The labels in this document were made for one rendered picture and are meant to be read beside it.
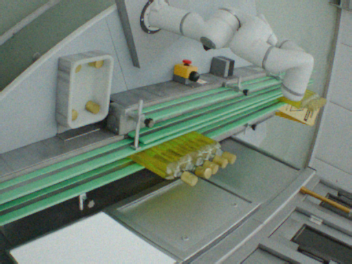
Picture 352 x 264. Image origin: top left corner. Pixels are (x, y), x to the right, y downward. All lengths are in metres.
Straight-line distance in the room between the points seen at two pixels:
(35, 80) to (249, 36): 0.67
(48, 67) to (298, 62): 0.77
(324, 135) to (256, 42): 6.31
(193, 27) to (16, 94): 0.61
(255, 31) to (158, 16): 0.35
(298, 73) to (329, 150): 6.31
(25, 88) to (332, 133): 6.62
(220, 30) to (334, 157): 6.40
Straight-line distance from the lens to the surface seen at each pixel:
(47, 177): 1.12
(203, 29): 1.23
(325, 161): 7.56
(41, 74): 1.21
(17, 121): 1.21
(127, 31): 1.37
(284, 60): 1.15
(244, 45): 1.18
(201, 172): 1.29
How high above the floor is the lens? 1.74
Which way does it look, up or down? 33 degrees down
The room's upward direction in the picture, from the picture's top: 115 degrees clockwise
